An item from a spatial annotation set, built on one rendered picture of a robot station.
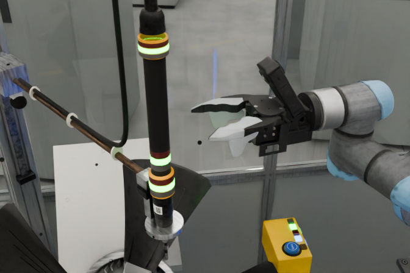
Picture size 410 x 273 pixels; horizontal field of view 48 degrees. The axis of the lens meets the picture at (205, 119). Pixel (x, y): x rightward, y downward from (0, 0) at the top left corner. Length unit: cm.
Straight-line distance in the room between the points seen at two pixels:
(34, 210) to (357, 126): 109
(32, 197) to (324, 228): 117
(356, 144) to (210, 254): 121
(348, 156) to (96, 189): 67
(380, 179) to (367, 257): 144
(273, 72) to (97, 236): 71
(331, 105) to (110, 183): 66
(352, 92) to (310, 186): 105
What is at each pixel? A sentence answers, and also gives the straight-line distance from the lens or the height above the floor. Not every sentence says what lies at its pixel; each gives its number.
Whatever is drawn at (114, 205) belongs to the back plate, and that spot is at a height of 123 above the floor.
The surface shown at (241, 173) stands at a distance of 173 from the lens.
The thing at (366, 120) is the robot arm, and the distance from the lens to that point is 88.
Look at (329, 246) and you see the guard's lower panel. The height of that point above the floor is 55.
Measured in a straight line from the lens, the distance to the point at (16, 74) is 124.
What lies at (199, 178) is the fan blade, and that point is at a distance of 99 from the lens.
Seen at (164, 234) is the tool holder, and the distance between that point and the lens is 84.
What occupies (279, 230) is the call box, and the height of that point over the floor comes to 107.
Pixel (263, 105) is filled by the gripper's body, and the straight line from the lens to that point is 79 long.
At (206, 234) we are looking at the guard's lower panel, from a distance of 190.
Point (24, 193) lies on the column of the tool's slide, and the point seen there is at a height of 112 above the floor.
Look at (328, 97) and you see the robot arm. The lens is 83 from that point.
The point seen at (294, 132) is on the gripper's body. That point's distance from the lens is 83.
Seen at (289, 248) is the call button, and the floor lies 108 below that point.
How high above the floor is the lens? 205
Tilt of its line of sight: 31 degrees down
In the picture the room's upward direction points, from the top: straight up
